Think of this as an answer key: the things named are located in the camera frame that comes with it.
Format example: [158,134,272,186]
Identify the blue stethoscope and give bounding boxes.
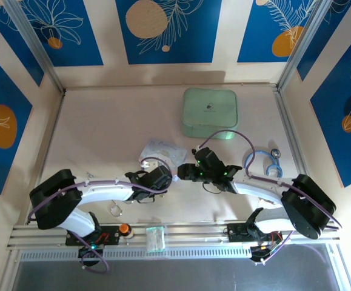
[243,148,284,180]

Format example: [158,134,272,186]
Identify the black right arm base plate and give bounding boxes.
[226,222,282,244]

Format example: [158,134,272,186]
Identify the translucent plastic card package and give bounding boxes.
[138,137,189,171]

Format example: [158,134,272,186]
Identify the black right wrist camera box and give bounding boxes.
[194,147,225,176]

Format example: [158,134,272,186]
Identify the aluminium table frame rail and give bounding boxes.
[6,223,343,252]

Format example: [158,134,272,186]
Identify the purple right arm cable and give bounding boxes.
[195,129,343,231]

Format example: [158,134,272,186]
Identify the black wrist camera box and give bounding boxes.
[194,147,225,176]
[149,166,173,190]

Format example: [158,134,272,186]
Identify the aluminium frame post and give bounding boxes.
[2,0,66,93]
[276,0,337,89]

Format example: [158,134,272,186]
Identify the orange emergency stop button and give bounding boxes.
[119,223,135,239]

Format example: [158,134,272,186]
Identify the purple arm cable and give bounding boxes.
[195,129,343,231]
[27,156,173,222]

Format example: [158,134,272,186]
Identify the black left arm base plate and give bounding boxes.
[65,225,121,247]

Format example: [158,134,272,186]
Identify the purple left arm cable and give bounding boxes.
[27,156,173,222]

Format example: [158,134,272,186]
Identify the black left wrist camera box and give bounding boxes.
[149,166,173,190]

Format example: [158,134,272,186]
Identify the slotted grey cable duct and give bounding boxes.
[18,249,255,262]

